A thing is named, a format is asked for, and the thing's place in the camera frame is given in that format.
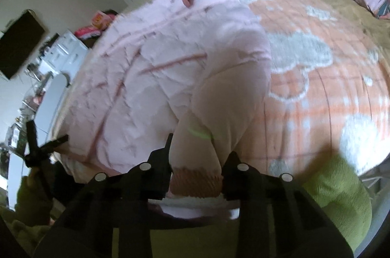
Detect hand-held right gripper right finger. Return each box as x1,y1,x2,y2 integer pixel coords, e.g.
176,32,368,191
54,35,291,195
221,151,354,258

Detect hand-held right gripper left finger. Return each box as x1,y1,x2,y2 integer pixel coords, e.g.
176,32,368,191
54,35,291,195
33,133,174,258

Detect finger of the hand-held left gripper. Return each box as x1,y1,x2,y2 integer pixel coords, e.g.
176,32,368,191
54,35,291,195
26,120,40,159
32,135,69,162

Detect pink quilted jacket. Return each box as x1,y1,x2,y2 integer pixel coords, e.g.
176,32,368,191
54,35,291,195
52,0,273,222

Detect person's left forearm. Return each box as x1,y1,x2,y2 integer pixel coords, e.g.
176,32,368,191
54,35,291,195
0,171,61,246

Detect pink clothes pile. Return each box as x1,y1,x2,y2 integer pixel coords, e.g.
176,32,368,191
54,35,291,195
75,11,118,37

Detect white desk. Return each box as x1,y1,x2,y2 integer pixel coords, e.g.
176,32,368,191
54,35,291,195
0,112,34,210

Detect white chair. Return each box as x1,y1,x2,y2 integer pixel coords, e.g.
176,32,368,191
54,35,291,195
33,72,71,132

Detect white dresser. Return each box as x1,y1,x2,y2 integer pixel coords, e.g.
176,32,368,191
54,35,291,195
39,29,89,82

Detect person's green fleece clothing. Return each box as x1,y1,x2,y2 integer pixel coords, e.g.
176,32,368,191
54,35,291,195
116,151,374,258

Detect orange and white blanket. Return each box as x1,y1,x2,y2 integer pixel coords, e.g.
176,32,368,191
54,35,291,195
228,0,390,182

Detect white metal rack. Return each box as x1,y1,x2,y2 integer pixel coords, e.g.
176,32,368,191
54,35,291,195
358,165,386,198

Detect black wall television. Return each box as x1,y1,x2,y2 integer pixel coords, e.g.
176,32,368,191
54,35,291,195
0,10,46,79

